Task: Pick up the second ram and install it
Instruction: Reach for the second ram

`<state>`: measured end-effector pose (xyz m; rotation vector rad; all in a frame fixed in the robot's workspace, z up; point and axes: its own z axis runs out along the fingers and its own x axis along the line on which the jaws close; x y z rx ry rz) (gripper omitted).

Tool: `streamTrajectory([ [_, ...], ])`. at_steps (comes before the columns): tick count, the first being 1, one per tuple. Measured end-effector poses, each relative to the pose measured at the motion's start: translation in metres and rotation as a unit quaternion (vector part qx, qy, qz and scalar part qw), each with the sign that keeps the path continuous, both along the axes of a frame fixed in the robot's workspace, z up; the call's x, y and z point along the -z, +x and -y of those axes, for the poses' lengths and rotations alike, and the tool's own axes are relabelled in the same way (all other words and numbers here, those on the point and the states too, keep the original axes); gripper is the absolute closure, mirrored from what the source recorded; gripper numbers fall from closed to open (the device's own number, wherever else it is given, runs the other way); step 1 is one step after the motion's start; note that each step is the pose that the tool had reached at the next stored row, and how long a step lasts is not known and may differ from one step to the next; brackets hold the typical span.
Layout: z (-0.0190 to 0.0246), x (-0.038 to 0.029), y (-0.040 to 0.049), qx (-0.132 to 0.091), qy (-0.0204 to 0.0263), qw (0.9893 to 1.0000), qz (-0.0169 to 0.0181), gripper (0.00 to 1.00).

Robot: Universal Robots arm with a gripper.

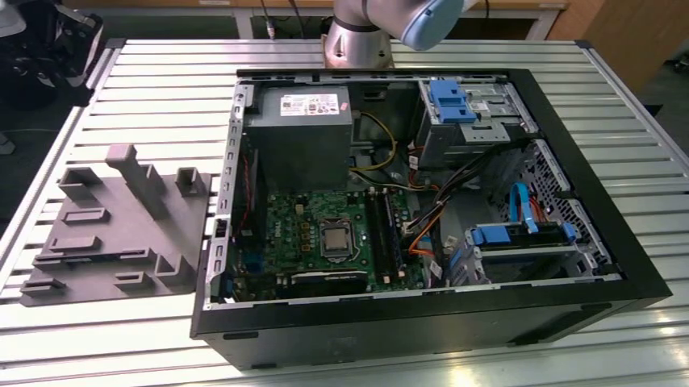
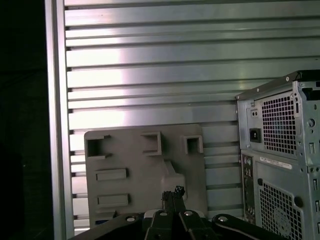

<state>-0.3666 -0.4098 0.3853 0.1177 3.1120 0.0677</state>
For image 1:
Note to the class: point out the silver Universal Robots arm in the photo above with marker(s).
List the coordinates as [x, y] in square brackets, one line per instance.
[350, 40]

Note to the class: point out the black RAM slot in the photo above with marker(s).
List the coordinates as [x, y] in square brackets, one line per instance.
[371, 238]
[386, 238]

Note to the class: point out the grey plastic parts rack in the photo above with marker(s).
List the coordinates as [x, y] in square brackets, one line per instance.
[123, 225]

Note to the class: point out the grey power supply unit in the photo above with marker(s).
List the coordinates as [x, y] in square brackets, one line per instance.
[295, 153]

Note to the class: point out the black case fan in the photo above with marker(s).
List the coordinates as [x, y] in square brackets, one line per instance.
[256, 213]

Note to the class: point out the green Dell motherboard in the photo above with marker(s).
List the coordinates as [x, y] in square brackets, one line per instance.
[290, 209]

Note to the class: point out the blue expansion slot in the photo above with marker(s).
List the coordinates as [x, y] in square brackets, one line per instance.
[252, 261]

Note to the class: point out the silver CPU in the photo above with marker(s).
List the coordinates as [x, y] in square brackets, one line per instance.
[335, 238]

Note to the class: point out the black CPU socket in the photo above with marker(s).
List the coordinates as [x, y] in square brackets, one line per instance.
[336, 259]

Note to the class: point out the black graphics card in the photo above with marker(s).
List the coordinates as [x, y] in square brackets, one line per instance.
[328, 282]

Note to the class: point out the blue drive bay latch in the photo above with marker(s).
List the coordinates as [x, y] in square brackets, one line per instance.
[448, 101]

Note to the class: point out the grey metal drive cage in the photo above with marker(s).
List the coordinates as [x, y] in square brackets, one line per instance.
[485, 133]

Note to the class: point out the black open PC case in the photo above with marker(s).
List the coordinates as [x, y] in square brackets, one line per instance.
[376, 334]

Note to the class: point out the hard disk in blue carrier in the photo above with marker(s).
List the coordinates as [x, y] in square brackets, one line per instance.
[495, 235]

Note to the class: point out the wooden cabinet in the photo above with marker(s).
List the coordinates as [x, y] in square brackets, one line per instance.
[634, 40]

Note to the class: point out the wooden workbench white frame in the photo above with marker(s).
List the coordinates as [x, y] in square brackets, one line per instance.
[511, 5]

